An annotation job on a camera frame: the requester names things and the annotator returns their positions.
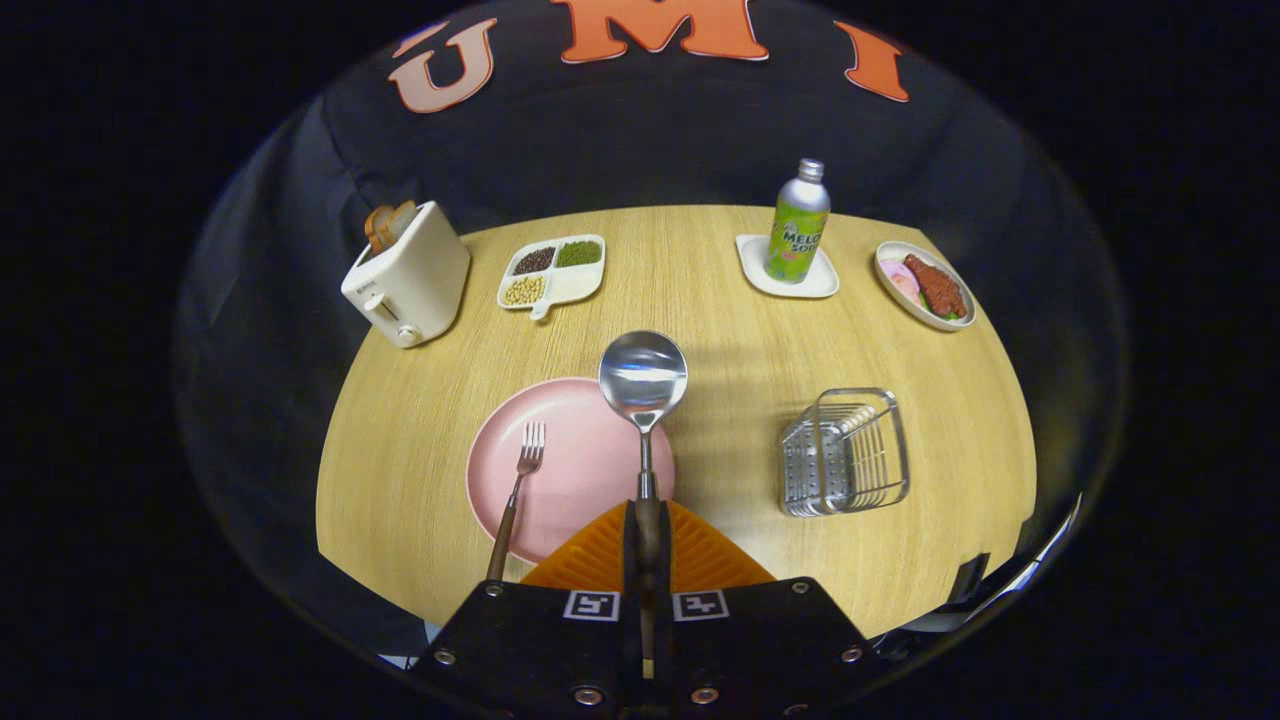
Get metal spoon with wooden handle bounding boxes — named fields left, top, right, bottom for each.
left=599, top=330, right=689, bottom=683

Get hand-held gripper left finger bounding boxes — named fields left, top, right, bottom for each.
left=408, top=500, right=642, bottom=720

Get pink round plate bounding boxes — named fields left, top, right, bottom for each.
left=466, top=377, right=677, bottom=566

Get white square coaster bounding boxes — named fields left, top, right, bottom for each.
left=736, top=234, right=841, bottom=299

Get white oval dish with meat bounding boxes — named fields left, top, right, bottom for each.
left=874, top=240, right=977, bottom=332

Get green soda bottle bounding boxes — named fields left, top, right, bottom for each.
left=764, top=157, right=832, bottom=284

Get toasted bread slices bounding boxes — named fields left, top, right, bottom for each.
left=363, top=200, right=419, bottom=254

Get metal wire cutlery rack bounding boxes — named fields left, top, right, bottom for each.
left=779, top=387, right=911, bottom=518

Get metal fork with wooden handle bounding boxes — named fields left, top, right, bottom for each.
left=486, top=421, right=547, bottom=583

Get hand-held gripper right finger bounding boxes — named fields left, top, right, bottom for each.
left=655, top=500, right=889, bottom=720

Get white toaster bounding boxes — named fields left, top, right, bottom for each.
left=340, top=200, right=471, bottom=349

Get white divided dish with beans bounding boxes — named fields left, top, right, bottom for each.
left=497, top=234, right=607, bottom=321

